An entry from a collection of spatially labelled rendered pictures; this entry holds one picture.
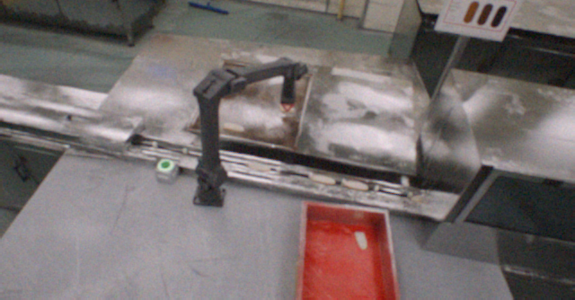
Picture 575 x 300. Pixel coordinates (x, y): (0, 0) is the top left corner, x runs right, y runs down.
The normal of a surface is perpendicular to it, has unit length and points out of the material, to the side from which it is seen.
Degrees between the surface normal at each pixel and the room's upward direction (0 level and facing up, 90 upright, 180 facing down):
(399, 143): 10
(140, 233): 0
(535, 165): 0
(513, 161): 0
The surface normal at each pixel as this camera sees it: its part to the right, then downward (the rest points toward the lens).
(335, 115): 0.05, -0.61
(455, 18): -0.18, 0.66
